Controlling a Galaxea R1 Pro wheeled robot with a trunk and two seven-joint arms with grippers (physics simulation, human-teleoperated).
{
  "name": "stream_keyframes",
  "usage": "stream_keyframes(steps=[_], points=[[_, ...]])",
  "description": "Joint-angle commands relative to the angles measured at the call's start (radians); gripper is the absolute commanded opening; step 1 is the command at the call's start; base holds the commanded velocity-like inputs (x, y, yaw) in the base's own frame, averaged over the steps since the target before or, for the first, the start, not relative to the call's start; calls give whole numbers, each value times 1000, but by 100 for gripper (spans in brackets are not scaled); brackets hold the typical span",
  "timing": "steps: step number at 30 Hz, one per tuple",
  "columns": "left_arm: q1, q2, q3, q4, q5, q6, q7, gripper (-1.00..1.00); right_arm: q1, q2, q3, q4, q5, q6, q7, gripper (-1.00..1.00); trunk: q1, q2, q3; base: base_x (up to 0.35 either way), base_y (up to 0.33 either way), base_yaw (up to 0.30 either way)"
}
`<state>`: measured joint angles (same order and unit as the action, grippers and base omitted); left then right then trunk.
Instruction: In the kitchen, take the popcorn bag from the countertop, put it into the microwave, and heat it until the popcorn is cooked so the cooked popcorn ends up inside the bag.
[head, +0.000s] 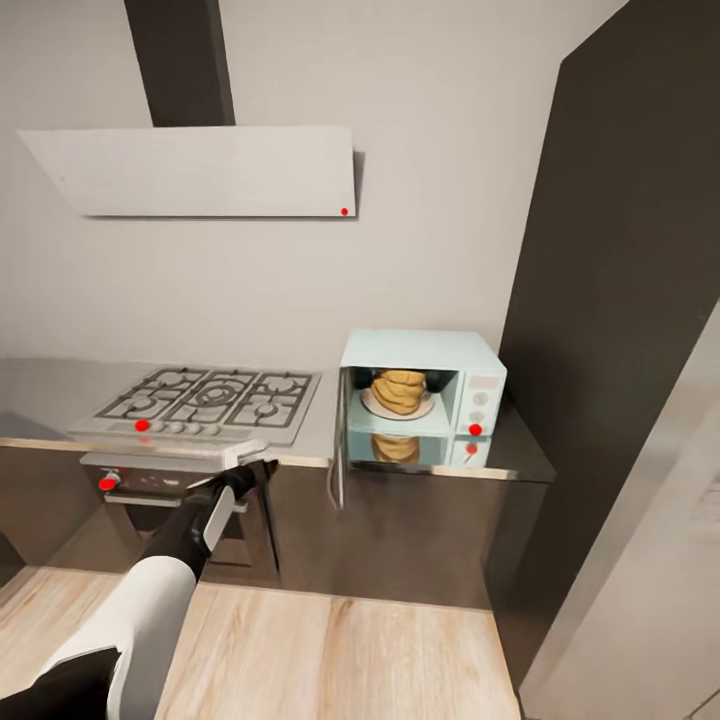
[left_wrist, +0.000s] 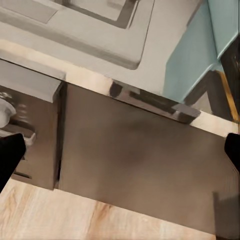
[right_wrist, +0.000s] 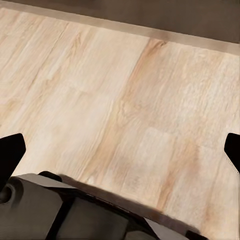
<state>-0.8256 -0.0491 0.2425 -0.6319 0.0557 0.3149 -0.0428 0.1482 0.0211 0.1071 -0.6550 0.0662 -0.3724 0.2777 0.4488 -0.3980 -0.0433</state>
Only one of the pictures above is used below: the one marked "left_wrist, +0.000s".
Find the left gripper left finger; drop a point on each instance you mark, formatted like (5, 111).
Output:
(12, 149)

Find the burner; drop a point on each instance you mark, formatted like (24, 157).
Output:
(113, 28)

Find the oven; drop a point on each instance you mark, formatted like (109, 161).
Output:
(33, 103)

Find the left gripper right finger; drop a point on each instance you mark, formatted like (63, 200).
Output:
(232, 149)

